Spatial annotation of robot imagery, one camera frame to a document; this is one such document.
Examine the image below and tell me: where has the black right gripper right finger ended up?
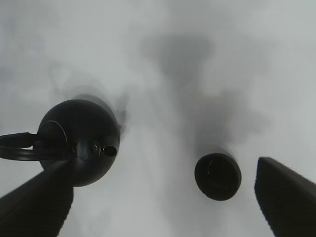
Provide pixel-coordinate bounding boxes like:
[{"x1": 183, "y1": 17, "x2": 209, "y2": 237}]
[{"x1": 254, "y1": 157, "x2": 316, "y2": 237}]

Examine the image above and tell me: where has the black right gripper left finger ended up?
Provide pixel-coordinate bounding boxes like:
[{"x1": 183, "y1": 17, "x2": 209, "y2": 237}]
[{"x1": 0, "y1": 161, "x2": 74, "y2": 237}]

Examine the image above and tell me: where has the black round teapot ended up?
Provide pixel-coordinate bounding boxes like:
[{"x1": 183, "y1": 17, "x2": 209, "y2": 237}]
[{"x1": 0, "y1": 99, "x2": 120, "y2": 187}]

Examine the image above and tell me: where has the small black teacup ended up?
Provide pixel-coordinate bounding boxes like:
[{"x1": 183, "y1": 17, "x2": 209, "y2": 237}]
[{"x1": 194, "y1": 153, "x2": 242, "y2": 201}]

